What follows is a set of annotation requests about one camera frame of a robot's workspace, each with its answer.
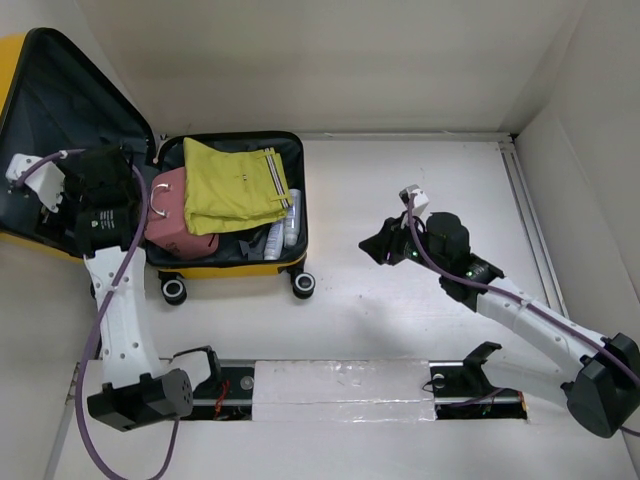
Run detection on yellow hard-shell suitcase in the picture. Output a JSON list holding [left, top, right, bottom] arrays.
[[1, 28, 316, 305]]

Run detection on purple cable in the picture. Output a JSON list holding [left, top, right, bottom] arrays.
[[19, 148, 180, 480], [405, 197, 640, 436]]

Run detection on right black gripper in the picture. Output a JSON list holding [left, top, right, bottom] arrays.
[[357, 210, 448, 275]]

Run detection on white squeeze tube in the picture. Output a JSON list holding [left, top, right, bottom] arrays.
[[283, 189, 303, 248]]

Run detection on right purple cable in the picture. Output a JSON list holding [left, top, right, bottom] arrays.
[[405, 197, 640, 436]]

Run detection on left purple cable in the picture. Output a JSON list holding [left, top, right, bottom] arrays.
[[19, 148, 180, 480]]

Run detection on pink cosmetic case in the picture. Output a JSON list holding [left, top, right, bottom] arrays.
[[145, 167, 219, 261]]

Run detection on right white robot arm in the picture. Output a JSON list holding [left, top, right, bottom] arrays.
[[358, 212, 639, 438]]

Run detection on yellow-green shorts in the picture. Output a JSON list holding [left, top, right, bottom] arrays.
[[183, 138, 293, 236]]

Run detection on white spray bottle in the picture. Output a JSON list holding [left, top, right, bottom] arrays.
[[263, 220, 284, 261]]

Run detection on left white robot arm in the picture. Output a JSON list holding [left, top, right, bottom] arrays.
[[65, 145, 223, 435]]

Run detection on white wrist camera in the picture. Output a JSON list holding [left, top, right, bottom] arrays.
[[399, 184, 430, 217], [5, 152, 67, 213]]

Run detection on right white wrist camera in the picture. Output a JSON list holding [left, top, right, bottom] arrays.
[[399, 184, 430, 217]]

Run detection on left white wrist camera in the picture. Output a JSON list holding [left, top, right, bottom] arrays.
[[5, 152, 67, 213]]

